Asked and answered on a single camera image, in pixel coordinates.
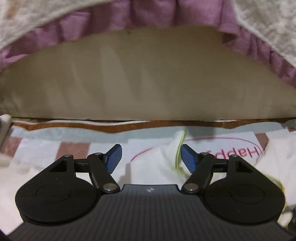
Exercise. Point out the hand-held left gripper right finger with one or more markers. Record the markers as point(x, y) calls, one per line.
point(188, 160)

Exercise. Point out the purple frilled bed skirt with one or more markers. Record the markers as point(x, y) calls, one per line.
point(150, 14)

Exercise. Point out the checkered blanket with brown edge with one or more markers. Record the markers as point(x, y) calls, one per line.
point(69, 148)

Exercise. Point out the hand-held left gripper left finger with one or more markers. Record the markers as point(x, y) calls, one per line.
point(115, 157)

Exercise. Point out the white garment with yellow-green trim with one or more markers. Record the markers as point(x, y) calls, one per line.
point(152, 166)

